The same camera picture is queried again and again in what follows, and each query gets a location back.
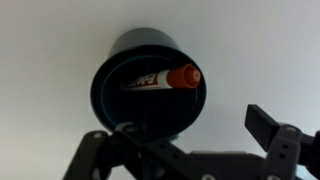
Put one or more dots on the dark teal enamel mug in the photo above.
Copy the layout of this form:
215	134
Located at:
165	112

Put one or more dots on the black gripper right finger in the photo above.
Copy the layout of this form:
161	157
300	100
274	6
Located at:
286	146

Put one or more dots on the orange capped whiteboard marker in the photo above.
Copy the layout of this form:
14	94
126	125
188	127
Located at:
184	77

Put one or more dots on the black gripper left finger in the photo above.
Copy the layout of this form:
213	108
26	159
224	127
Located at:
146	158

